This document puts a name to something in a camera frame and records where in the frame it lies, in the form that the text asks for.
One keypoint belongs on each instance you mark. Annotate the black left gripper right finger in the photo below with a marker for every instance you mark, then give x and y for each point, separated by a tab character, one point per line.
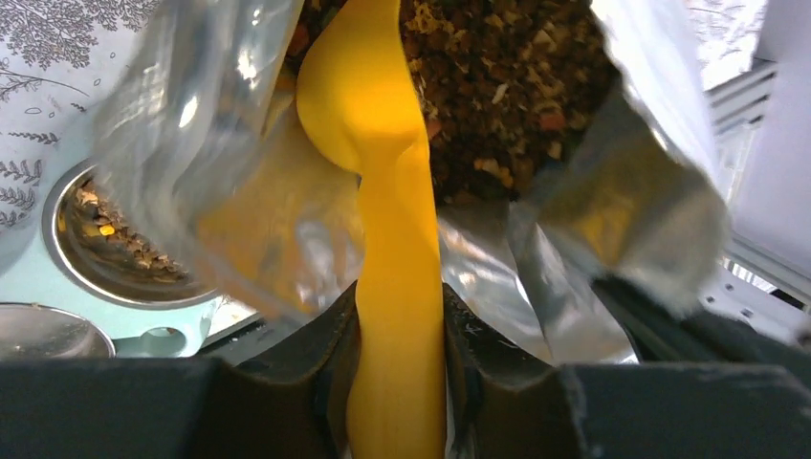
505	402

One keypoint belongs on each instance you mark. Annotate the floral table mat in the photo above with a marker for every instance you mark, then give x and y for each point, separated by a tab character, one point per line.
58	60

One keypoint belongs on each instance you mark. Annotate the yellow plastic scoop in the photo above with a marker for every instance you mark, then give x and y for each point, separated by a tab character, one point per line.
357	104

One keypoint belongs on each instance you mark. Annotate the green double pet bowl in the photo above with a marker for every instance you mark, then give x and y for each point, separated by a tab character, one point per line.
69	266

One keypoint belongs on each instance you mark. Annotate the pet food bag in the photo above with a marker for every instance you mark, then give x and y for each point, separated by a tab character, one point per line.
568	141

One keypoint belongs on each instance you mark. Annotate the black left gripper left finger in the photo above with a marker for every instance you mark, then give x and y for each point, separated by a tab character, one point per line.
290	400

